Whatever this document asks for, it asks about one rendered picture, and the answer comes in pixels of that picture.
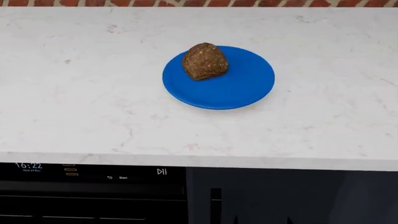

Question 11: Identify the round blue plate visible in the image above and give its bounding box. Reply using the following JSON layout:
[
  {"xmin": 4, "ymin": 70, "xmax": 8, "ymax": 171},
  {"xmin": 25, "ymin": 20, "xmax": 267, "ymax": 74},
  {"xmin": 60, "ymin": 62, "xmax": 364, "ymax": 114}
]
[{"xmin": 162, "ymin": 45, "xmax": 275, "ymax": 111}]

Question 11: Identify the dark brown seeded bread roll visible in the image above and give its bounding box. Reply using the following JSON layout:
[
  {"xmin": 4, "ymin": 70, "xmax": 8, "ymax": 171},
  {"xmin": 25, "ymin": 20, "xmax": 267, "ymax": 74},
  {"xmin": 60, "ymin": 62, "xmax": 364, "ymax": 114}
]
[{"xmin": 182, "ymin": 42, "xmax": 229, "ymax": 82}]

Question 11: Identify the dark blue cabinet front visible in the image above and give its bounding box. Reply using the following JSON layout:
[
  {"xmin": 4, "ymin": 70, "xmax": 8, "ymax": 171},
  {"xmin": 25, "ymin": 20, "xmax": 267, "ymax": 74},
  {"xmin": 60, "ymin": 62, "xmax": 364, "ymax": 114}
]
[{"xmin": 185, "ymin": 166, "xmax": 398, "ymax": 224}]

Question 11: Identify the black built-in oven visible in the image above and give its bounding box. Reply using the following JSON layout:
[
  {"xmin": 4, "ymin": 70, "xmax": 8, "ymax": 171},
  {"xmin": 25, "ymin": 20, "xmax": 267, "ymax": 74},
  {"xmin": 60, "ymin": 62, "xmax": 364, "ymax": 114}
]
[{"xmin": 0, "ymin": 161, "xmax": 188, "ymax": 224}]

